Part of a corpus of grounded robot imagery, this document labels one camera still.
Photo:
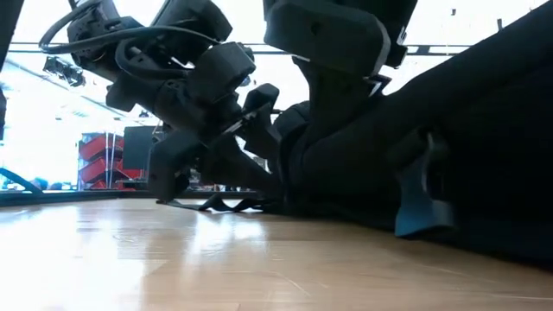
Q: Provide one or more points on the black backpack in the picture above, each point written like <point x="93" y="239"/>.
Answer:
<point x="475" y="129"/>

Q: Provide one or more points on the black ceiling spotlight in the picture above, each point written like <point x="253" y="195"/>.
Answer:
<point x="65" y="71"/>

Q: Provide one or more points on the left wrist camera housing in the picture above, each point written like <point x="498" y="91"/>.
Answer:
<point x="220" y="69"/>

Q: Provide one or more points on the red storage rack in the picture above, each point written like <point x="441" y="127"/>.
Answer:
<point x="97" y="149"/>

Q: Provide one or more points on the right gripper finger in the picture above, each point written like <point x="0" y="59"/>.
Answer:
<point x="332" y="103"/>

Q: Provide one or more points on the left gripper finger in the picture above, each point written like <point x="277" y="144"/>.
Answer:
<point x="263" y="136"/>
<point x="242" y="173"/>

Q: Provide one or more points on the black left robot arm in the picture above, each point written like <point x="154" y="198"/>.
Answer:
<point x="194" y="21"/>

